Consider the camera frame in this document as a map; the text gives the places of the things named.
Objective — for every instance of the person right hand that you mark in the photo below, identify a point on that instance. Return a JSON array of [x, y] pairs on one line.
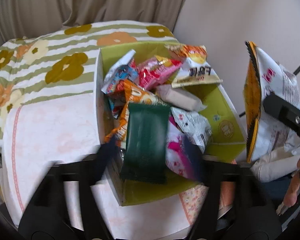
[[292, 192]]

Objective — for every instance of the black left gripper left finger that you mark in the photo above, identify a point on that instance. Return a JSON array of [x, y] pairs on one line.
[[46, 215]]

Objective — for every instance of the beige wrapped snack bar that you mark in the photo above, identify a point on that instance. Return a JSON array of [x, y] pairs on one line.
[[180, 98]]

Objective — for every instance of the beige curtain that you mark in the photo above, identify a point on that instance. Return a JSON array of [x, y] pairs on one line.
[[33, 18]]

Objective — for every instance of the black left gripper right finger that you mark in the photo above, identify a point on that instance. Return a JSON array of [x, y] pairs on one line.
[[253, 216]]

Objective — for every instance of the white silver chip bag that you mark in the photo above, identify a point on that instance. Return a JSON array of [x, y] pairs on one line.
[[264, 76]]

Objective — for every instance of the white orange snack bag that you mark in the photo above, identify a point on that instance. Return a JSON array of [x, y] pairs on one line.
[[195, 69]]

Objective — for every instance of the blue red white snack packet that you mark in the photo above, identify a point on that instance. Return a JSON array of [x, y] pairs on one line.
[[123, 69]]

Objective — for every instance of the floral striped green blanket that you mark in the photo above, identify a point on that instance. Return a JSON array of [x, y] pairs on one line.
[[62, 63]]

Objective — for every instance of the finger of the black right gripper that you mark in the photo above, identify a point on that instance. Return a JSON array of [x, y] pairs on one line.
[[282, 111]]

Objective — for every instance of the green cardboard box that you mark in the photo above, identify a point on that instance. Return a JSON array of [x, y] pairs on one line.
[[227, 139]]

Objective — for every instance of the white pink snack packet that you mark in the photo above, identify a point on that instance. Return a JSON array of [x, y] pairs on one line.
[[181, 155]]

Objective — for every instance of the white grey printed snack packet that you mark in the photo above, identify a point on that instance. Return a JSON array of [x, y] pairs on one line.
[[194, 125]]

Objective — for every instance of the orange cream cake snack bag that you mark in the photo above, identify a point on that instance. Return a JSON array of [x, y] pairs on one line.
[[134, 95]]

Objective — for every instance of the pink yellow snack bag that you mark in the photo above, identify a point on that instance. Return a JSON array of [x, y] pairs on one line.
[[156, 71]]

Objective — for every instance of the dark green snack packet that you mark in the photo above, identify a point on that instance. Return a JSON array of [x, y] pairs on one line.
[[145, 155]]

